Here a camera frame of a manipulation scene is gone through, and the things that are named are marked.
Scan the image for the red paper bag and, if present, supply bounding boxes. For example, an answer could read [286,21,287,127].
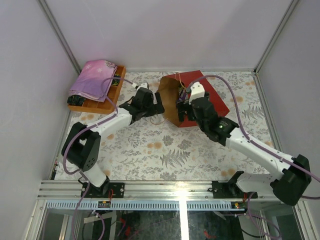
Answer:
[157,70,230,128]

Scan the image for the purple snack packet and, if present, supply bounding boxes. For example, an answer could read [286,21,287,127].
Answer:
[176,85,189,103]

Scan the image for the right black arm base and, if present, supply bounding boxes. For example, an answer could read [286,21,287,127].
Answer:
[207,171,252,200]

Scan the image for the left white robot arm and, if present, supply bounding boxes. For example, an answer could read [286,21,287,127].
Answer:
[61,87,165,198]

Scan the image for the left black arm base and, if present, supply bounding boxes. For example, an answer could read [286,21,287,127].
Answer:
[84,177,125,200]

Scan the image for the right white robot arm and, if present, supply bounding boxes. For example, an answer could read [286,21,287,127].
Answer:
[176,97,312,206]

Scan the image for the orange wooden organizer tray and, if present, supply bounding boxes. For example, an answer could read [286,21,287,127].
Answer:
[67,65,126,114]

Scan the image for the floral table mat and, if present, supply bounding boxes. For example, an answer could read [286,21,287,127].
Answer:
[97,71,273,181]

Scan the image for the folded purple cloth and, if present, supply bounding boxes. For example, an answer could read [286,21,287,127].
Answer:
[68,60,118,102]

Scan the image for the dark patterned item in tray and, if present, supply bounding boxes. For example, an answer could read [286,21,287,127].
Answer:
[67,95,86,107]

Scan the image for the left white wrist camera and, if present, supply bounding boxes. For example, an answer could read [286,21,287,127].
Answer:
[131,82,149,91]

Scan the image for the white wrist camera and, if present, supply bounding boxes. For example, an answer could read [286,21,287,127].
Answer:
[186,81,205,105]
[131,82,149,91]

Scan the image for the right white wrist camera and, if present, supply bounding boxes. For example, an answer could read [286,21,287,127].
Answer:
[186,81,205,105]

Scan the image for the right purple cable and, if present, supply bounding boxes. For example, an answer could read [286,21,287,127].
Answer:
[186,74,320,200]

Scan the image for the aluminium front rail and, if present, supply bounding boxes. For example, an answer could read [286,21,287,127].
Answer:
[37,179,307,201]

